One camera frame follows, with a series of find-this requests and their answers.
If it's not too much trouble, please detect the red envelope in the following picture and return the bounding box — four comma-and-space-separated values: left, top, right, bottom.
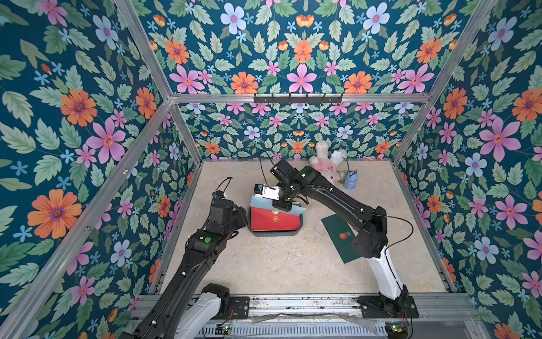
250, 207, 301, 232

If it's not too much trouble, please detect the white plush bunny pink shirt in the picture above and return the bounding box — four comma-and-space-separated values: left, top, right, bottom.
309, 141, 347, 184

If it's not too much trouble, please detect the dark green envelope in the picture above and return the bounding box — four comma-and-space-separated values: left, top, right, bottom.
321, 214, 361, 264

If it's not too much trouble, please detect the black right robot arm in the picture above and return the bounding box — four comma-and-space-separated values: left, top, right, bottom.
270, 160, 409, 313

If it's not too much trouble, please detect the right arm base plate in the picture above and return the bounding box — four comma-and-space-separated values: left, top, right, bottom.
357, 294, 419, 319

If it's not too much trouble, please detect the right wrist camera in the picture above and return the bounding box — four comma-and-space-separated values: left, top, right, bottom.
254, 184, 280, 201

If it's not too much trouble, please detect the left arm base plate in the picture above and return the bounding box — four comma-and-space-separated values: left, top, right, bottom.
217, 296, 251, 322

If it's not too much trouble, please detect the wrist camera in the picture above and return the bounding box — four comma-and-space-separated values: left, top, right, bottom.
254, 184, 280, 201
213, 190, 226, 202

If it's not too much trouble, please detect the light blue envelope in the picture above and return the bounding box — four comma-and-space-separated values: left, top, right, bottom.
250, 196, 306, 216

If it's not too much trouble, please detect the blue faceted toy figure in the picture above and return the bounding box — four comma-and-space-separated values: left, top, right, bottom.
343, 171, 359, 191

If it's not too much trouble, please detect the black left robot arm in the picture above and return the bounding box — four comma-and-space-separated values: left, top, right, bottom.
120, 199, 248, 338

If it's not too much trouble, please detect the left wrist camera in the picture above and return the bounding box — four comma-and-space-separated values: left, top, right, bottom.
213, 190, 226, 202

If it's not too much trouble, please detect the teal storage box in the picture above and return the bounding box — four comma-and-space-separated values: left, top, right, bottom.
248, 206, 303, 237

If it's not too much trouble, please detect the white vent grille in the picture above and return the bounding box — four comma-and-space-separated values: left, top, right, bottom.
196, 323, 388, 338

